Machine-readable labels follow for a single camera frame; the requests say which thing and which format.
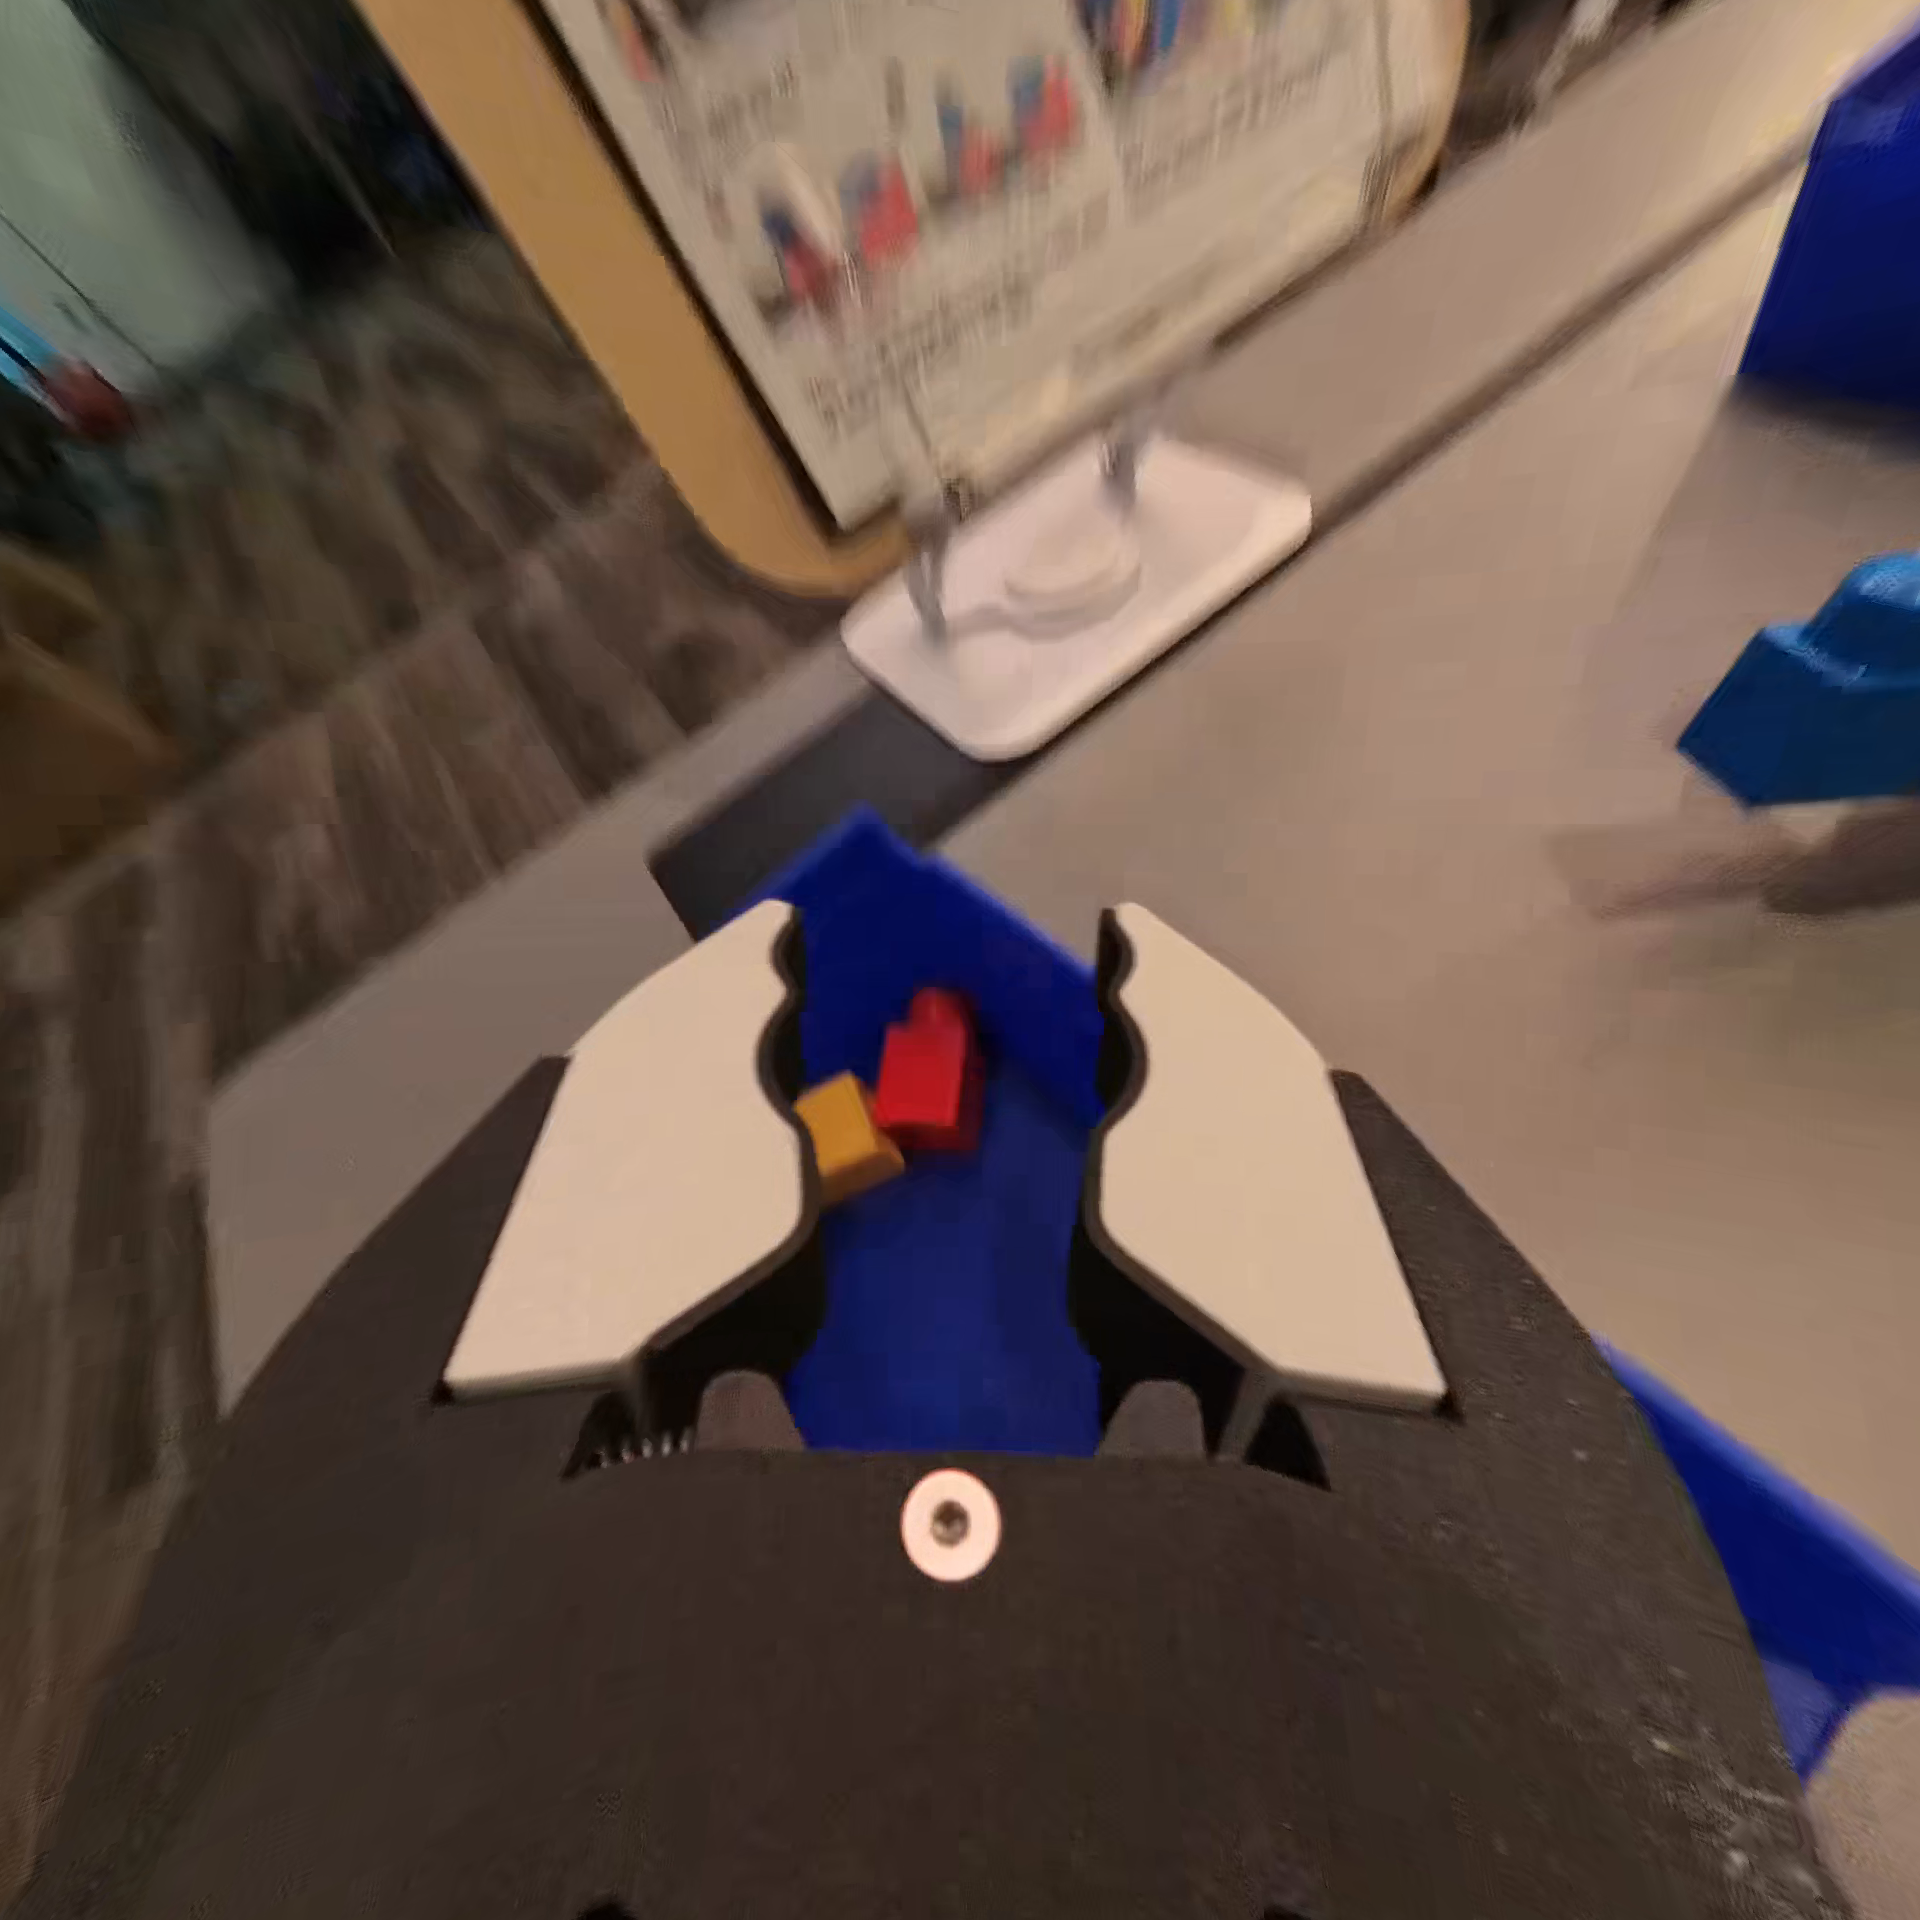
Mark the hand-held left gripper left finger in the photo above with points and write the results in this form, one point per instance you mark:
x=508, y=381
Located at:
x=645, y=1184

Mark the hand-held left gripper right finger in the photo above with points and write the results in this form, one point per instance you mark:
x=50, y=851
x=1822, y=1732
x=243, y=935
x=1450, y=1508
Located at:
x=1260, y=1201

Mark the blue two-stud block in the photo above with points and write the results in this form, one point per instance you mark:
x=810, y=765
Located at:
x=1815, y=705

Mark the blue plastic bin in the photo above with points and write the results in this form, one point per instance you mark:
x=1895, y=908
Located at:
x=1845, y=254
x=932, y=1305

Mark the red one-stud block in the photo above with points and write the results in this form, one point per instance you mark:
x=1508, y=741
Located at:
x=922, y=1073

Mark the printed instruction sheet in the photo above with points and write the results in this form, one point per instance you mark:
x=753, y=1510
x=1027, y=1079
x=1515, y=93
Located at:
x=975, y=196

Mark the stack of cardboard boxes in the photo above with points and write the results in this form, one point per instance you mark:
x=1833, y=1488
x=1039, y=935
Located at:
x=60, y=750

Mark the yellow one-stud block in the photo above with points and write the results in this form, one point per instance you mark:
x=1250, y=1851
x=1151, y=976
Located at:
x=850, y=1142

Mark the red tool case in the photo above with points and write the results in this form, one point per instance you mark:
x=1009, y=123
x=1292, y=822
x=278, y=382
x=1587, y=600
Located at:
x=89, y=406

